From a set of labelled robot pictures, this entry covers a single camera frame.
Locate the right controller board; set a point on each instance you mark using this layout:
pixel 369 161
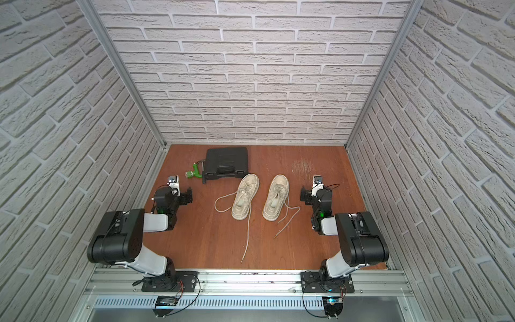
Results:
pixel 333 306

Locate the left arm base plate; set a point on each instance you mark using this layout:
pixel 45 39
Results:
pixel 182 281

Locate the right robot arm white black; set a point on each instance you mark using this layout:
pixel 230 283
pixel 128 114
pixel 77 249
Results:
pixel 361 242

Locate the green handled tool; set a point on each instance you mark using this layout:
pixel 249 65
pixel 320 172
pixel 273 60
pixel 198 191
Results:
pixel 197 171

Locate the right corner aluminium post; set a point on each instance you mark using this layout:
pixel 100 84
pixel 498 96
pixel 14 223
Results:
pixel 400 36

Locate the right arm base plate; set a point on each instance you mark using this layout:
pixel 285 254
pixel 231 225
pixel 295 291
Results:
pixel 313 282

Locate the left corner aluminium post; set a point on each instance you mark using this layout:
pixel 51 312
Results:
pixel 94 19

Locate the aluminium front rail frame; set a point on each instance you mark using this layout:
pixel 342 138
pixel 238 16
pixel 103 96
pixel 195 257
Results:
pixel 248 295

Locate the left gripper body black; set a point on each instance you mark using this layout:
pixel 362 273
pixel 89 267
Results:
pixel 184 196

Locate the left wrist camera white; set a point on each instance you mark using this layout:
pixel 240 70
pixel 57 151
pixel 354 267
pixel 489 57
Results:
pixel 173 183

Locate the controller board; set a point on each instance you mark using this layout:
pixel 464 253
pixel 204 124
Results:
pixel 165 306
pixel 333 306

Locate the black plastic tool case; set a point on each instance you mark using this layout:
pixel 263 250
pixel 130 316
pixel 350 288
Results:
pixel 225 162

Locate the left controller board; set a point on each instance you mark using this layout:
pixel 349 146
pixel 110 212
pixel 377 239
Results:
pixel 165 306

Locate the corner aluminium post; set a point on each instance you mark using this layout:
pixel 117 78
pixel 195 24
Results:
pixel 94 19
pixel 400 36

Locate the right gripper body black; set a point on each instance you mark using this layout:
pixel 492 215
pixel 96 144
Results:
pixel 308 195

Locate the beige sneaker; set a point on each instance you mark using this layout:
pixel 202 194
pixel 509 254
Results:
pixel 242 204
pixel 278 197

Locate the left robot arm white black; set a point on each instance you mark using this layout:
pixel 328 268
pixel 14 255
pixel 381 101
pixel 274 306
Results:
pixel 119 240

